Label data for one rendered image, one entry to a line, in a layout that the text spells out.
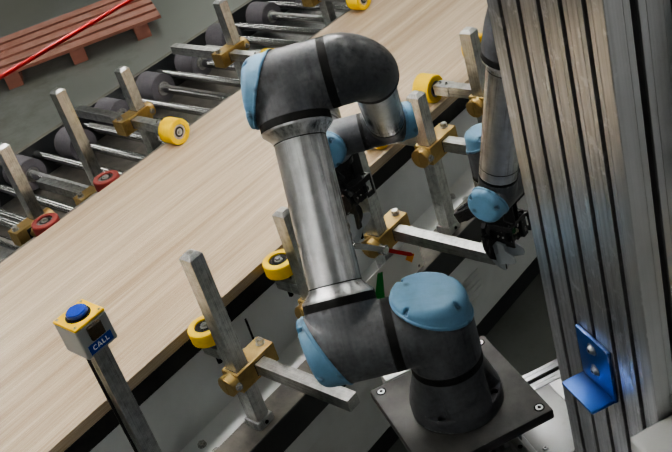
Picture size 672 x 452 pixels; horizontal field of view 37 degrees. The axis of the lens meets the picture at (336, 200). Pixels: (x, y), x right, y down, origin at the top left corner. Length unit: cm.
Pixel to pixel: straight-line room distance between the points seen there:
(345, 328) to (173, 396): 90
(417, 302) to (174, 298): 98
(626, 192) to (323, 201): 58
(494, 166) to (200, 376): 90
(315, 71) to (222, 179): 126
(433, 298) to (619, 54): 60
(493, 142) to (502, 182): 9
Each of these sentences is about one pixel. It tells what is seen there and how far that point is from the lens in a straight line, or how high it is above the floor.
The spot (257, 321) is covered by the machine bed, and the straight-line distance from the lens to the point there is 245.
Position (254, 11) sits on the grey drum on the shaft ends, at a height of 84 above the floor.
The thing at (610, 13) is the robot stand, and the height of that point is 177.
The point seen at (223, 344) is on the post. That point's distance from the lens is 208.
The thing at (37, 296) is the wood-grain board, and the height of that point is 90.
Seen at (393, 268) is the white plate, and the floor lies 77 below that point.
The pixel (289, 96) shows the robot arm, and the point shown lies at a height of 154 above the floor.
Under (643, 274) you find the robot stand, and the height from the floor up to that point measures 146.
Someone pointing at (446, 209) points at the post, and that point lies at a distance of 257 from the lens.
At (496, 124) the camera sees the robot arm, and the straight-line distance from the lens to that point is 180.
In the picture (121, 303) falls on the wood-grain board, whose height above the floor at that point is 90.
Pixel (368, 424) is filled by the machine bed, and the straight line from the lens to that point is 291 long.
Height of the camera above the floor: 218
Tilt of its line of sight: 31 degrees down
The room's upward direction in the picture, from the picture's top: 18 degrees counter-clockwise
